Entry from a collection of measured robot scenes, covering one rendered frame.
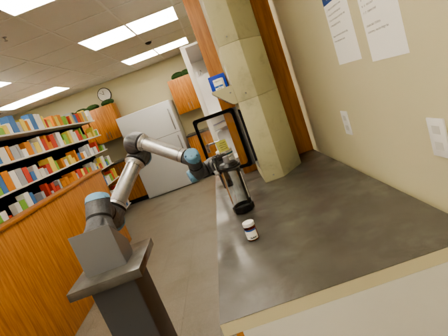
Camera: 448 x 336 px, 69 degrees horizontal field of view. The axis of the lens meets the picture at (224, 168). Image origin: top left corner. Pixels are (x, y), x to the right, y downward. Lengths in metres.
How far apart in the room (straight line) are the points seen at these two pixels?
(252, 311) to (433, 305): 0.46
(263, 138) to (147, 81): 5.85
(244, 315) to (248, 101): 1.17
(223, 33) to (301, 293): 1.32
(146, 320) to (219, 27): 1.45
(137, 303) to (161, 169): 5.44
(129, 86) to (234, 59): 5.89
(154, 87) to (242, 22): 5.69
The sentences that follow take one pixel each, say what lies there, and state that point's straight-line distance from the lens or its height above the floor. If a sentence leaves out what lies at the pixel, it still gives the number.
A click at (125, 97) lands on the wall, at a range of 7.57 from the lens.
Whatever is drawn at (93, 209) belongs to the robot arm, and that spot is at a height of 1.20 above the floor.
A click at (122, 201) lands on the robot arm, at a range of 1.78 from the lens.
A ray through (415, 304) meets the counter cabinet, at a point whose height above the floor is 0.81.
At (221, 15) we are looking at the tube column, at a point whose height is 1.85.
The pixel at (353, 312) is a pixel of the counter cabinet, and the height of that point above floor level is 0.85.
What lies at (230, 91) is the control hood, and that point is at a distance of 1.76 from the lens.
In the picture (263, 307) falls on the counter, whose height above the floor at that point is 0.94.
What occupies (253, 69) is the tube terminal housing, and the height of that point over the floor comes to 1.55.
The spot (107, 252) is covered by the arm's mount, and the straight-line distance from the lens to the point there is 1.53.
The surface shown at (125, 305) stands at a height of 0.77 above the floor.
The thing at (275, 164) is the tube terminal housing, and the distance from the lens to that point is 1.83.
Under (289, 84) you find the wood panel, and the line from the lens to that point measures 2.19.
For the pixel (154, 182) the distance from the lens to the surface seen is 6.96.
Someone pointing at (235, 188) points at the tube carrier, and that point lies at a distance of 1.45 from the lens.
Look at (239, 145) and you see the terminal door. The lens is 2.11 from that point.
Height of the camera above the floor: 1.46
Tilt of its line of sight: 12 degrees down
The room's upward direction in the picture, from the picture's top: 20 degrees counter-clockwise
